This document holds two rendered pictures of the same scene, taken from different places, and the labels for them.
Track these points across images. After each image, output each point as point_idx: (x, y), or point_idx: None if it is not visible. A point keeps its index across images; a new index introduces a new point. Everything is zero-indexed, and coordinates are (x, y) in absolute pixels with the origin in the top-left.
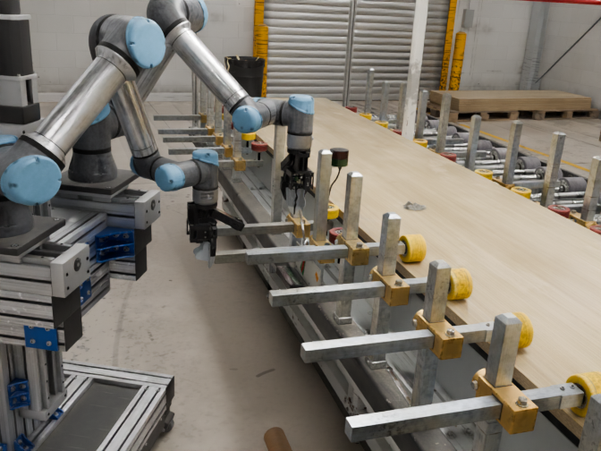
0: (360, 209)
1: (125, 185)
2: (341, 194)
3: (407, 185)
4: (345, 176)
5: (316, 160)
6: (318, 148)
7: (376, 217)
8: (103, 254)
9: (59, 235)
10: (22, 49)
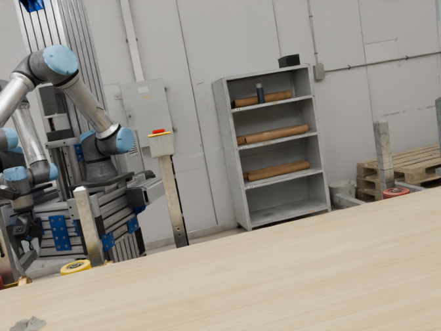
0: (53, 287)
1: (87, 188)
2: (128, 268)
3: (166, 323)
4: (226, 261)
5: (324, 231)
6: (422, 220)
7: (10, 301)
8: (76, 228)
9: (51, 205)
10: (42, 102)
